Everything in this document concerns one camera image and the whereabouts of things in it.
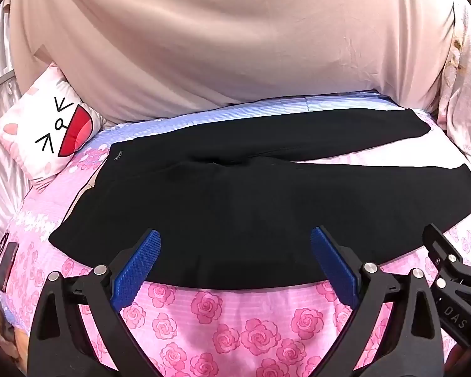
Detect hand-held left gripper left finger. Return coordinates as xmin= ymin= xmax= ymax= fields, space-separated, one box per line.
xmin=28 ymin=229 xmax=169 ymax=377

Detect shiny pink satin curtain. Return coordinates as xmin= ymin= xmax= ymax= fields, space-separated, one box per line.
xmin=0 ymin=8 xmax=36 ymax=244

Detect dark red phone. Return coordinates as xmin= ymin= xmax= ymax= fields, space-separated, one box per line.
xmin=0 ymin=241 xmax=20 ymax=293

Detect beige cloth cover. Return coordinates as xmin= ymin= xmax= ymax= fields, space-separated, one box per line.
xmin=8 ymin=0 xmax=456 ymax=126

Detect pale floral curtain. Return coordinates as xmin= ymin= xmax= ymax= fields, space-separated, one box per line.
xmin=436 ymin=4 xmax=471 ymax=173

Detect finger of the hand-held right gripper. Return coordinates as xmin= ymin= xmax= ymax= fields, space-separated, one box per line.
xmin=422 ymin=224 xmax=471 ymax=357

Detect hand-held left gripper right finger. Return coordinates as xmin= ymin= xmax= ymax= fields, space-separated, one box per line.
xmin=311 ymin=226 xmax=454 ymax=377

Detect black pants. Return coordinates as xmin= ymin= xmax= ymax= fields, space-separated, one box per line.
xmin=48 ymin=109 xmax=471 ymax=290

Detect cartoon face pillow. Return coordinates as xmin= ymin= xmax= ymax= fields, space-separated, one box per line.
xmin=0 ymin=63 xmax=105 ymax=193

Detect pink rose bed sheet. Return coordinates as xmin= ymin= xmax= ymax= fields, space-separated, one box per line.
xmin=0 ymin=90 xmax=471 ymax=377

